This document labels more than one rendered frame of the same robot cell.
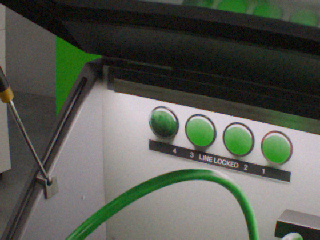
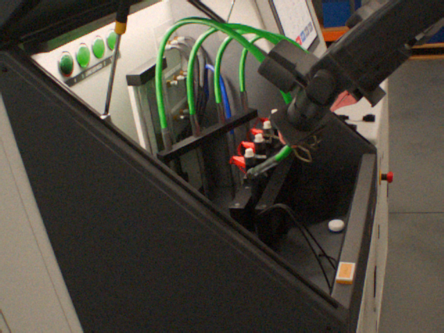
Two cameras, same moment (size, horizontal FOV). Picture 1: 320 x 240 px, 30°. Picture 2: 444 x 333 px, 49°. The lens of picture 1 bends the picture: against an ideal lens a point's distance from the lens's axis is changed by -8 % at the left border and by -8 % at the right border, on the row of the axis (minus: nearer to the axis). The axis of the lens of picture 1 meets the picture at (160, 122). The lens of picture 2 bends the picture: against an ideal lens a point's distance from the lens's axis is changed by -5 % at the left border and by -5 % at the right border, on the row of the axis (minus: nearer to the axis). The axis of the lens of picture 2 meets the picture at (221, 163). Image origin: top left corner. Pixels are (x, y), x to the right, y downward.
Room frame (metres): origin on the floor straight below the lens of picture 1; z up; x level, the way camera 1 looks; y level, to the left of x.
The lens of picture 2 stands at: (0.74, 0.99, 1.58)
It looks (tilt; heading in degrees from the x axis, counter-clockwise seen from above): 26 degrees down; 263
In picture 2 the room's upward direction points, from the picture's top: 9 degrees counter-clockwise
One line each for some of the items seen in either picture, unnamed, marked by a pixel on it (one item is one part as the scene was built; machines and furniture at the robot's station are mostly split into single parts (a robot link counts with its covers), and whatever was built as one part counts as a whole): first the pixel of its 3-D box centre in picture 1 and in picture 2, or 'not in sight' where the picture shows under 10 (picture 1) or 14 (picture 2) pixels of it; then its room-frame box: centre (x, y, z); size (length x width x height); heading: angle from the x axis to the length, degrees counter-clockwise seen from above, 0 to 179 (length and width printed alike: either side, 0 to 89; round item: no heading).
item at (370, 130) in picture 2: not in sight; (351, 98); (0.07, -0.57, 0.97); 0.70 x 0.22 x 0.03; 60
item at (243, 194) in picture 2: not in sight; (270, 198); (0.49, -0.14, 0.91); 0.34 x 0.10 x 0.15; 60
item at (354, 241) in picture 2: not in sight; (357, 242); (0.34, 0.08, 0.87); 0.62 x 0.04 x 0.16; 60
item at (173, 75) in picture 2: not in sight; (177, 77); (0.66, -0.38, 1.20); 0.13 x 0.03 x 0.31; 60
